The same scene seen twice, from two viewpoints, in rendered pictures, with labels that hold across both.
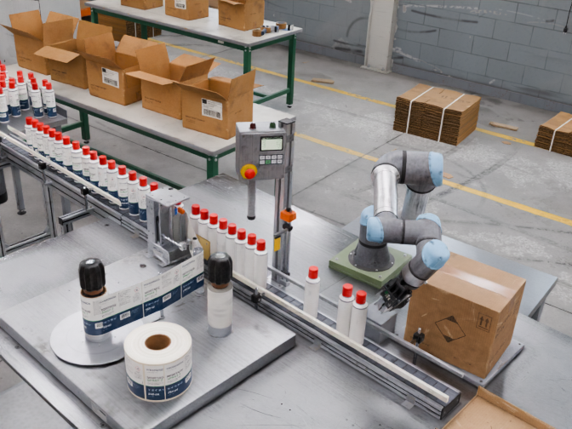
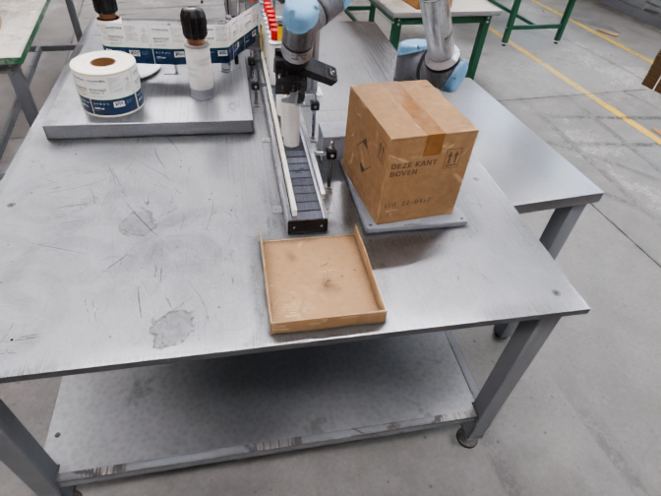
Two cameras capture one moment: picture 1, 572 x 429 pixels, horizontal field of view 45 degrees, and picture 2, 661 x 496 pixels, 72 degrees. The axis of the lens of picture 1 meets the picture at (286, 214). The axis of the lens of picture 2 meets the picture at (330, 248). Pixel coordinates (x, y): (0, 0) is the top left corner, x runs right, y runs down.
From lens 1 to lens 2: 159 cm
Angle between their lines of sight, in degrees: 31
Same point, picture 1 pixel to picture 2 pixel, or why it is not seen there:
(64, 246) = not seen: hidden behind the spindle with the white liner
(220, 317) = (192, 77)
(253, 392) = (173, 145)
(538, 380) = (441, 256)
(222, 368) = (163, 115)
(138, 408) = (72, 112)
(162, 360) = (85, 71)
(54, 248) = not seen: hidden behind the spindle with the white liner
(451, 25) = not seen: outside the picture
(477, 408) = (335, 243)
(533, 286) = (560, 187)
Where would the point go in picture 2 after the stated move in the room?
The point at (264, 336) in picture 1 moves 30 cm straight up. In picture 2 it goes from (226, 111) to (217, 21)
